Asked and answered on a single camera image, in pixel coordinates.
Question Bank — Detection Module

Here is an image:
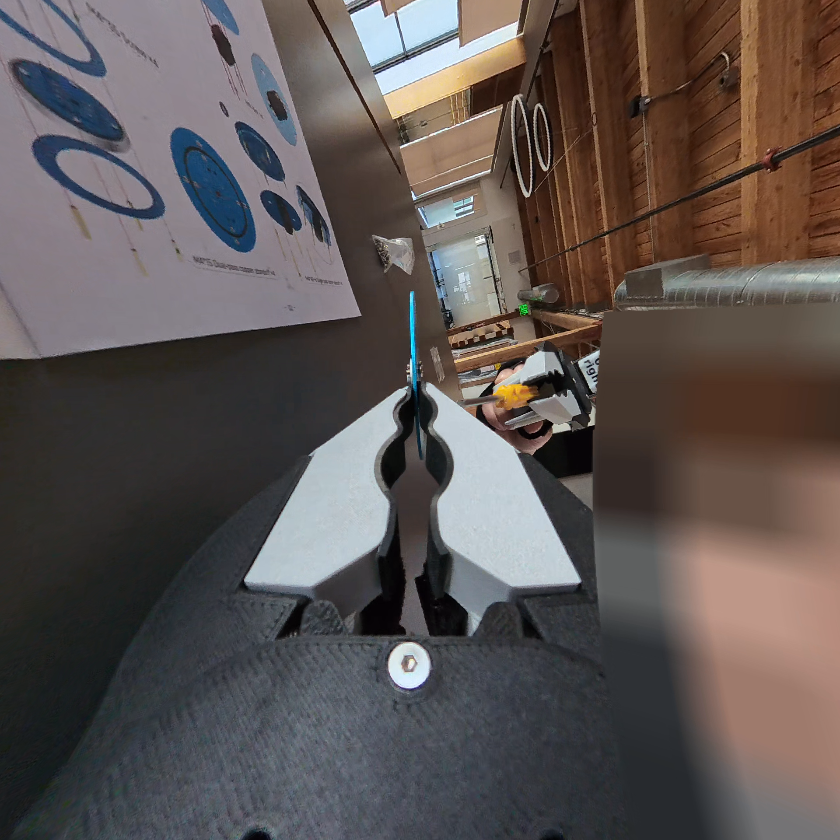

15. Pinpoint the beige roller blind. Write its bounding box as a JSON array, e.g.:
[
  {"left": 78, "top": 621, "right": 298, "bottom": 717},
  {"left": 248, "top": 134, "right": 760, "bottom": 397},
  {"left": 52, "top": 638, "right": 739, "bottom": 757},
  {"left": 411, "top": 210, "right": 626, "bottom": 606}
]
[{"left": 399, "top": 105, "right": 504, "bottom": 199}]

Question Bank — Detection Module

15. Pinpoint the yellow-handled screwdriver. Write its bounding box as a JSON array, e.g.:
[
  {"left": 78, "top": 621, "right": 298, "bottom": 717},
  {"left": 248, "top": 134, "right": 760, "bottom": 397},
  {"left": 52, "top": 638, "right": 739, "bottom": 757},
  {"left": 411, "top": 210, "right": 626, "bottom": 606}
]
[{"left": 457, "top": 382, "right": 540, "bottom": 413}]

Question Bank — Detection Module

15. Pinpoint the wooden beam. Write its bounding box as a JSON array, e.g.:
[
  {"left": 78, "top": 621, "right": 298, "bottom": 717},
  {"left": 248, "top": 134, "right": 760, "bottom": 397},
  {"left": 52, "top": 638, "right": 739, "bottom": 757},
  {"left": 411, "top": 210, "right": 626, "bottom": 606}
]
[{"left": 453, "top": 308, "right": 602, "bottom": 372}]

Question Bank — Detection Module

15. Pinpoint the black sprinkler pipe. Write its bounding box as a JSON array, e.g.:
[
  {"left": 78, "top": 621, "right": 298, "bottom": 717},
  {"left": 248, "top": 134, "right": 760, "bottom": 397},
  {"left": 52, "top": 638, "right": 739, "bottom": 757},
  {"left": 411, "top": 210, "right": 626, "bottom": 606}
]
[{"left": 518, "top": 123, "right": 840, "bottom": 274}]

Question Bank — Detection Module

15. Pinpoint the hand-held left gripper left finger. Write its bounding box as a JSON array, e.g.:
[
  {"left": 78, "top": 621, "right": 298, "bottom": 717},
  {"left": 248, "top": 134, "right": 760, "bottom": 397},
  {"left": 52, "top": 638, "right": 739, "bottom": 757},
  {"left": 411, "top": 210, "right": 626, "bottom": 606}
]
[{"left": 243, "top": 387, "right": 416, "bottom": 636}]

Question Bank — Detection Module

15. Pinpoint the large glass partition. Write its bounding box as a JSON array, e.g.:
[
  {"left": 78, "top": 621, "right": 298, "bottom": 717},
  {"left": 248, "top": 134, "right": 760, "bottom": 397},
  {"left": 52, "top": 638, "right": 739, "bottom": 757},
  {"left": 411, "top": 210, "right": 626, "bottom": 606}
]
[{"left": 427, "top": 230, "right": 504, "bottom": 317}]

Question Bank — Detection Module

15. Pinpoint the large silver air duct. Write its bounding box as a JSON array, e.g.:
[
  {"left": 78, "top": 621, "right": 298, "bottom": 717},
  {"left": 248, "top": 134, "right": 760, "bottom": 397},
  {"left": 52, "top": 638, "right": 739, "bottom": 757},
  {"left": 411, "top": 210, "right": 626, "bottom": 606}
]
[{"left": 613, "top": 255, "right": 840, "bottom": 314}]

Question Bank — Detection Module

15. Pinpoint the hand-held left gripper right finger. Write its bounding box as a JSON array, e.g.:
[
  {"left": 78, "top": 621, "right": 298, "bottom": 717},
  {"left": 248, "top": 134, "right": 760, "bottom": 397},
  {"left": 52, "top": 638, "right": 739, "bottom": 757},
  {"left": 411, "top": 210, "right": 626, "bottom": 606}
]
[{"left": 417, "top": 385, "right": 583, "bottom": 636}]

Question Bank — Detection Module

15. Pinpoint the white ring ceiling lamp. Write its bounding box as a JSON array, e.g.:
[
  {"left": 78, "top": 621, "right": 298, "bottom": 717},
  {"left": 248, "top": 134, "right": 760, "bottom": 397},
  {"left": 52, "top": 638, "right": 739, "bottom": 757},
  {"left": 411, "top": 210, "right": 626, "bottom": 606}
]
[
  {"left": 510, "top": 93, "right": 536, "bottom": 198},
  {"left": 531, "top": 101, "right": 554, "bottom": 173}
]

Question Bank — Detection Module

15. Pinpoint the clear bag of screws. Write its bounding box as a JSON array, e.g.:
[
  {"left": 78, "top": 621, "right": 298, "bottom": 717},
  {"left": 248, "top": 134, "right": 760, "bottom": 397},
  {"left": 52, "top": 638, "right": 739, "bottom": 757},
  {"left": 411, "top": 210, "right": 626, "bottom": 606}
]
[{"left": 371, "top": 234, "right": 416, "bottom": 276}]

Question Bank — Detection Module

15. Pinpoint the blue round metal plate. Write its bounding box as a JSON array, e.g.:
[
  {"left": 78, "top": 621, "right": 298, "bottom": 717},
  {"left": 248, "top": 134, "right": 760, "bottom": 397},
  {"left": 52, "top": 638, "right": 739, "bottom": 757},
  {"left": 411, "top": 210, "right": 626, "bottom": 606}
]
[{"left": 408, "top": 290, "right": 427, "bottom": 460}]

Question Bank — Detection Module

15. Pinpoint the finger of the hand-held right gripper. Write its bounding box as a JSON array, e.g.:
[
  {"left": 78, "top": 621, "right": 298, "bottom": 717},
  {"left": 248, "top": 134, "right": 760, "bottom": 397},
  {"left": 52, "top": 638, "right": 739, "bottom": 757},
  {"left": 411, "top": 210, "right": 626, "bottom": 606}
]
[
  {"left": 505, "top": 392, "right": 592, "bottom": 429},
  {"left": 518, "top": 341, "right": 567, "bottom": 395}
]

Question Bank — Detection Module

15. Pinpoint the open assembly manual booklet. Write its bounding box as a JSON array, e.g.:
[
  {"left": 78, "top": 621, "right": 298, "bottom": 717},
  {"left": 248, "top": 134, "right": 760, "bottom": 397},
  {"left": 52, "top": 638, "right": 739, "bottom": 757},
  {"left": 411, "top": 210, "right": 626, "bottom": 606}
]
[{"left": 0, "top": 0, "right": 363, "bottom": 361}]

